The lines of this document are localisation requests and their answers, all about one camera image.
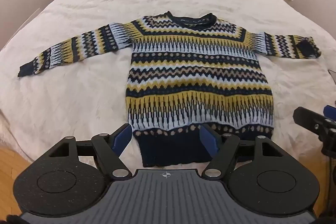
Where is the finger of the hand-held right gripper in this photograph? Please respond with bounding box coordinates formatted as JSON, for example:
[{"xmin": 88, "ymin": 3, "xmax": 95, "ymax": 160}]
[
  {"xmin": 293, "ymin": 107, "xmax": 326, "ymax": 136},
  {"xmin": 323, "ymin": 105, "xmax": 336, "ymax": 122}
]

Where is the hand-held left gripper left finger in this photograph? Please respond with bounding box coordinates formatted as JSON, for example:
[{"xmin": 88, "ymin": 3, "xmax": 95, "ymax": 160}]
[{"xmin": 49, "ymin": 123, "xmax": 133, "ymax": 180}]

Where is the navy yellow patterned knit sweater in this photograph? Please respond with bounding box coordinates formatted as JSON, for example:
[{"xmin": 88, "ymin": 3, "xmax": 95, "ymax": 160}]
[{"xmin": 17, "ymin": 11, "xmax": 322, "ymax": 168}]

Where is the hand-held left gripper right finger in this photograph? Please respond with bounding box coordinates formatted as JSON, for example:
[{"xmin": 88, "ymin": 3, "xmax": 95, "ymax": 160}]
[{"xmin": 199, "ymin": 123, "xmax": 283, "ymax": 180}]

